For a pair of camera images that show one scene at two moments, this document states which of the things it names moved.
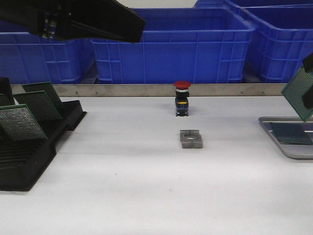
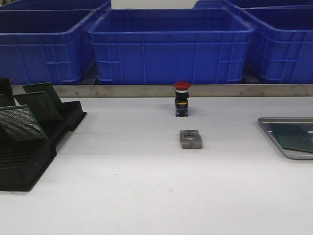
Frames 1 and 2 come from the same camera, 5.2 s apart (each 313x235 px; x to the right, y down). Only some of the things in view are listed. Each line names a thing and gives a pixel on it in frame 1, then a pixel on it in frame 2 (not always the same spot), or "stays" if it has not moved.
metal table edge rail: [167, 90] stays
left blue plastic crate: [25, 56] stays
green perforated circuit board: [18, 123] stays
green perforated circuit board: [294, 90] to [298, 136]
